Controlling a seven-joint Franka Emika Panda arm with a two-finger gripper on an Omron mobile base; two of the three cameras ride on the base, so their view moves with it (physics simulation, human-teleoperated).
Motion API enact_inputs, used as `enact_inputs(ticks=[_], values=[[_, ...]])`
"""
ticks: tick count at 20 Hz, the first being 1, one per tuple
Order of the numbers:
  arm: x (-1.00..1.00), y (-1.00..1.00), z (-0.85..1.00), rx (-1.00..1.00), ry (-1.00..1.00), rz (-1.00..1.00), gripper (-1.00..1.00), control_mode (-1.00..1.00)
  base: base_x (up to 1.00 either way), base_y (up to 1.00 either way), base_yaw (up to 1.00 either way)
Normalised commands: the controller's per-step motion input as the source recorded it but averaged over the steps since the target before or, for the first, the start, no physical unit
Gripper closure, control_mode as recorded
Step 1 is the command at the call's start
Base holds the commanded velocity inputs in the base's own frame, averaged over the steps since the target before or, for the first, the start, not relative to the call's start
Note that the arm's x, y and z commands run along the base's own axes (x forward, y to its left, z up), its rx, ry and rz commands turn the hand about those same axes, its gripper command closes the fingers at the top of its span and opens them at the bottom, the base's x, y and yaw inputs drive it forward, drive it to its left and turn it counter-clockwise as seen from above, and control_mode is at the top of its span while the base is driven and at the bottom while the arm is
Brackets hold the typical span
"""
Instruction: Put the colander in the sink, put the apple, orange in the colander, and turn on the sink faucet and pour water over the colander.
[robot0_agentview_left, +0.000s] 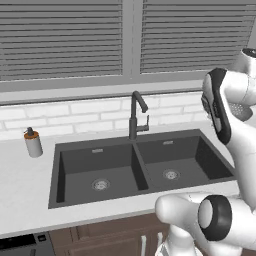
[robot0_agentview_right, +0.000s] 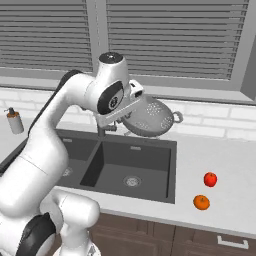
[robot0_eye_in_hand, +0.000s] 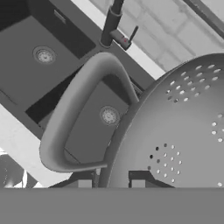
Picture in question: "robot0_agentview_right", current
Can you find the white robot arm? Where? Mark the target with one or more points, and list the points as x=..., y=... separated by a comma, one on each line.
x=46, y=156

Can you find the grey window frame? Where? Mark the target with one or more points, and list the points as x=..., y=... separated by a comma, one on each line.
x=99, y=30

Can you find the brown cupboard door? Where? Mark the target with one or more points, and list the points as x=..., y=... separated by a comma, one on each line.
x=133, y=238

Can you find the brown drawer front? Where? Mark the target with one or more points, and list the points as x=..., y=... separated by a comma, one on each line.
x=206, y=245

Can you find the red apple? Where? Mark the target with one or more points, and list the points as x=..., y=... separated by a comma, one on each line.
x=210, y=179

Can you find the dark double sink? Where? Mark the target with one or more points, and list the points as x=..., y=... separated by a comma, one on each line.
x=133, y=163

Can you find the grey metal colander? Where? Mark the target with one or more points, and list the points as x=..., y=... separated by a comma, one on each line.
x=151, y=116

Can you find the grey window blind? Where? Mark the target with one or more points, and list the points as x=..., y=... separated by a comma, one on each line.
x=176, y=36
x=43, y=33

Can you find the grey soap dispenser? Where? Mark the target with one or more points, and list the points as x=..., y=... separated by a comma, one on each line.
x=15, y=123

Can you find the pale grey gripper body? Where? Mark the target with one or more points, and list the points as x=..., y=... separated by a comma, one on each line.
x=116, y=111

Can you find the grey sink faucet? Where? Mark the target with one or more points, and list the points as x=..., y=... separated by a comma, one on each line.
x=101, y=132

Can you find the orange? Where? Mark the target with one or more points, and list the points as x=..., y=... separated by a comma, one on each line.
x=201, y=202

